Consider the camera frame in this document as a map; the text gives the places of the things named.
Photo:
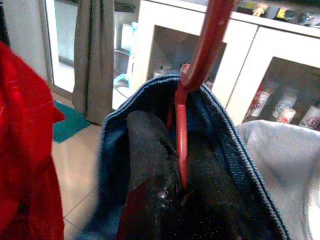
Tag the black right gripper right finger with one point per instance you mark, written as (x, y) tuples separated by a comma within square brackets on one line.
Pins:
[(207, 195)]

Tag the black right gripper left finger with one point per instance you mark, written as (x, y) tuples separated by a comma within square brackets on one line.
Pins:
[(150, 155)]

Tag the blue denim jeans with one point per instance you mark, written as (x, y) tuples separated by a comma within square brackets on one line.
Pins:
[(112, 162)]

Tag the white denim pants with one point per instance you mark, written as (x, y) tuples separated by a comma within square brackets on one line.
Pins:
[(282, 170)]

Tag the red plastic clothes hanger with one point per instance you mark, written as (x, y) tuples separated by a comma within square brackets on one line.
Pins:
[(212, 37)]

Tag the teal white toy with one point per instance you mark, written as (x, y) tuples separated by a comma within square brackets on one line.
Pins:
[(122, 78)]

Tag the teal floor mat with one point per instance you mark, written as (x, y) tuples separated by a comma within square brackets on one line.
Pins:
[(70, 125)]

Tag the white printed cup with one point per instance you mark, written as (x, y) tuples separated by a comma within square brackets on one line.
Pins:
[(285, 102), (311, 117), (287, 116), (260, 102)]

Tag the grey-brown curtain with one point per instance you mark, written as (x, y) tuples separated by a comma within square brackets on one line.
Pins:
[(93, 62)]

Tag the red T-shirt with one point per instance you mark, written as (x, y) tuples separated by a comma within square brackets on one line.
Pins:
[(25, 125)]

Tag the glass balcony door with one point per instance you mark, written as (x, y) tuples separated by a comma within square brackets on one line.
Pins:
[(66, 37)]

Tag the white glass-door cabinet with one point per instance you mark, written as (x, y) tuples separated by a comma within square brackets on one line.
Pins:
[(240, 37)]

